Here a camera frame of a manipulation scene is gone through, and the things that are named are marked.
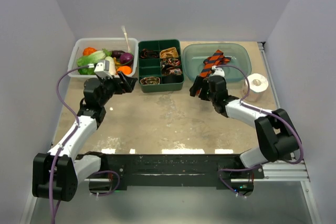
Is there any teal plastic tub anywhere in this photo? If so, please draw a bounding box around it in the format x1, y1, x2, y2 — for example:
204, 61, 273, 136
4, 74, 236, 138
182, 43, 251, 82

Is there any purple onion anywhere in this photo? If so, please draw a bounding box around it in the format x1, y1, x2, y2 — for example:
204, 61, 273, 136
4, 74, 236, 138
119, 52, 134, 66

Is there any orange navy striped tie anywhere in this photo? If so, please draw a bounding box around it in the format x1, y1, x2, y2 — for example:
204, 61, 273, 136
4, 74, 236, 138
199, 50, 231, 78

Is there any white toilet paper roll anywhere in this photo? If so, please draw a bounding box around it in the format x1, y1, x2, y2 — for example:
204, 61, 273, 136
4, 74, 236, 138
244, 73, 269, 102

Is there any dark eggplant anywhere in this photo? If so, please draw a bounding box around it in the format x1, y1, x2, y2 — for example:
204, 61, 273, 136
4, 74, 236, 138
111, 50, 125, 58

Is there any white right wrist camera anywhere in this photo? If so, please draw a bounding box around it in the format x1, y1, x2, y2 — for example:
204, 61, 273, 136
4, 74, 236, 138
211, 66, 225, 78

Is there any white radish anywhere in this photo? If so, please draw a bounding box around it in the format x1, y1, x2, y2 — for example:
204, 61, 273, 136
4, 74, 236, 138
105, 56, 117, 76

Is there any black orange rolled tie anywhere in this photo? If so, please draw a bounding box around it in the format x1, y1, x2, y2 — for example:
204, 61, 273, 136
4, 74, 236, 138
140, 49, 160, 59

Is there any white scallion stalk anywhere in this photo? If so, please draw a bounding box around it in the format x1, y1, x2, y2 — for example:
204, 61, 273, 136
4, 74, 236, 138
121, 25, 131, 53

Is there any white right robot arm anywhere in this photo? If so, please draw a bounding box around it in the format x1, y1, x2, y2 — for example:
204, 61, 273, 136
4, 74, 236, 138
190, 75, 303, 178

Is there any aluminium frame rail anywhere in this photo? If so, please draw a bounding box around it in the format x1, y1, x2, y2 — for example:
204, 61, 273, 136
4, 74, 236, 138
257, 42, 322, 223

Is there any white plastic basket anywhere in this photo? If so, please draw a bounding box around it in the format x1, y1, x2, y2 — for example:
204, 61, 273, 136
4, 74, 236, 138
68, 37, 139, 77

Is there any tan rolled tie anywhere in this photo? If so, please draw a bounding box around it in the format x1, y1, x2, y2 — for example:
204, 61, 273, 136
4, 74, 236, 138
160, 47, 179, 59

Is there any dark patterned rolled tie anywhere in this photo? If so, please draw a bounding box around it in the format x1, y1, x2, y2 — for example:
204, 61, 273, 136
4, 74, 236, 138
161, 58, 181, 68

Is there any orange pumpkin toy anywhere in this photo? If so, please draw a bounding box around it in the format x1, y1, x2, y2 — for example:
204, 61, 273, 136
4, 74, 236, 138
82, 47, 97, 56

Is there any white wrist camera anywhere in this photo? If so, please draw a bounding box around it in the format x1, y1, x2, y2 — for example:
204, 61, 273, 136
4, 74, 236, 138
211, 66, 225, 78
94, 60, 112, 79

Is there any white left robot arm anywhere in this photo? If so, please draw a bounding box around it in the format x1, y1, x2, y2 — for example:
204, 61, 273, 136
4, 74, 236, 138
32, 72, 137, 201

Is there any green compartment box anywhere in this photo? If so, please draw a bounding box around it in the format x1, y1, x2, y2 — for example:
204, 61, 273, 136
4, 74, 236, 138
138, 39, 184, 93

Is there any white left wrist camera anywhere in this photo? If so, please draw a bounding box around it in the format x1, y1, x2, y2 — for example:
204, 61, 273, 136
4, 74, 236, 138
94, 60, 112, 79

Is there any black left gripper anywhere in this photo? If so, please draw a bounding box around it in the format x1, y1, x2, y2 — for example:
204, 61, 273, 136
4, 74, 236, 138
97, 71, 137, 106

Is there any brown swirl rolled tie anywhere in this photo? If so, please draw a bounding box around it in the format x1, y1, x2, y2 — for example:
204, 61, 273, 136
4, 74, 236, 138
140, 76, 161, 85

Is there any orange carrot slice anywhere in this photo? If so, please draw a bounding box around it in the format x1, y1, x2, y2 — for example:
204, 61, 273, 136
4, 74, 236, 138
117, 66, 132, 75

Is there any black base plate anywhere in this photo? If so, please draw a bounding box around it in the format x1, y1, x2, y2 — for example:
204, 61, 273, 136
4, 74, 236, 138
89, 152, 264, 192

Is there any green lettuce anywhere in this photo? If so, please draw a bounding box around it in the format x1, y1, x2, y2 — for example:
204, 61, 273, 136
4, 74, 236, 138
77, 49, 112, 75

